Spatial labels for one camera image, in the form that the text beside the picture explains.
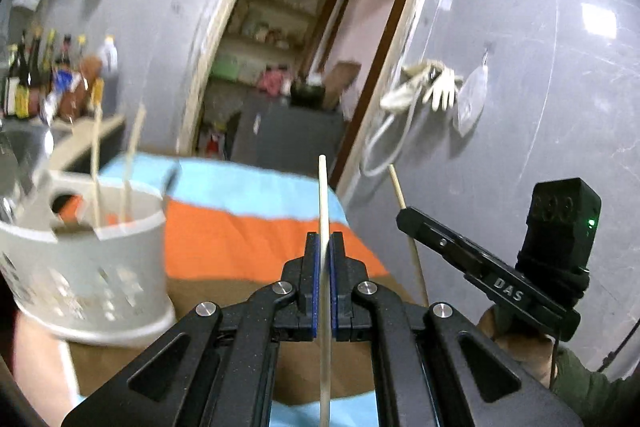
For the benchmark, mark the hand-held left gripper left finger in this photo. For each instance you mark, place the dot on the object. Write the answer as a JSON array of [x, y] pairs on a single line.
[[315, 297]]

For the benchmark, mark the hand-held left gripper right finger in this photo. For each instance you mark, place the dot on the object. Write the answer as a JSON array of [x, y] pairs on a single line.
[[337, 297]]

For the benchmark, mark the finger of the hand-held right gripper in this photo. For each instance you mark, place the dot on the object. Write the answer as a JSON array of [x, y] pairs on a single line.
[[445, 239]]

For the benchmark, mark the wooden chopstick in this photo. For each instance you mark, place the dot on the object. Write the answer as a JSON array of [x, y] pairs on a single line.
[[132, 157], [397, 189], [324, 202], [96, 157]]

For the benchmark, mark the white utensil basket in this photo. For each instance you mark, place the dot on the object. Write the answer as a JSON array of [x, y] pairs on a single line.
[[100, 267]]

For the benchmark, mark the person's right hand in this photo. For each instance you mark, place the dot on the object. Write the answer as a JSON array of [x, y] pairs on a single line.
[[525, 349]]

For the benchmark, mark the striped tablecloth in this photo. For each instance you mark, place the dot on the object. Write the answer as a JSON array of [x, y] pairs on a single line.
[[240, 247]]

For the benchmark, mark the clear plastic bag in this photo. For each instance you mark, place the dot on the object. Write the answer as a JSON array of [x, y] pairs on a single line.
[[472, 102]]

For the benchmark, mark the grey cabinet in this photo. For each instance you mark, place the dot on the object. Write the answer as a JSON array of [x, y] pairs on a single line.
[[295, 142]]

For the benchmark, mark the wooden cutting board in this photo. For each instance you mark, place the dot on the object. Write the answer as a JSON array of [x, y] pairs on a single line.
[[342, 82]]

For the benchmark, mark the dark bowl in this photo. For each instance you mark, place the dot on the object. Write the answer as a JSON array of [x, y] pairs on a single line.
[[307, 96]]

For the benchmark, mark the white cup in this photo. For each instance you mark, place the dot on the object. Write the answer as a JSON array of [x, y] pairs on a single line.
[[313, 80]]

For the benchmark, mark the pink cloth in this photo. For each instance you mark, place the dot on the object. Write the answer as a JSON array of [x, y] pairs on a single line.
[[275, 82]]

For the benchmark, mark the green box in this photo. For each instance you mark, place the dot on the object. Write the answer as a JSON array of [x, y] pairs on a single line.
[[235, 66]]

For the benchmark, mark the beige counter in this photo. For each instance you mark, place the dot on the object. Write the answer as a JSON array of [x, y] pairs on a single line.
[[85, 142]]

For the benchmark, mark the beige chair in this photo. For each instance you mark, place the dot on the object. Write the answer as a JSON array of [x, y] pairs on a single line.
[[40, 357]]

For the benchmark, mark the wooden shelf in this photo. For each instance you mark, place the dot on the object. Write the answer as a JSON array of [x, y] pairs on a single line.
[[275, 7]]

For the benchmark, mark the metal sink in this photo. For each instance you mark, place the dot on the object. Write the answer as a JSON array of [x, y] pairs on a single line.
[[25, 157]]

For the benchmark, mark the row of sauce bottles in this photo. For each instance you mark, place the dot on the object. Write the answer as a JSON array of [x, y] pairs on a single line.
[[45, 77]]

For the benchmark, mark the wooden door frame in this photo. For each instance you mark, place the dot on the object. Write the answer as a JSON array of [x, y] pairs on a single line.
[[400, 57]]

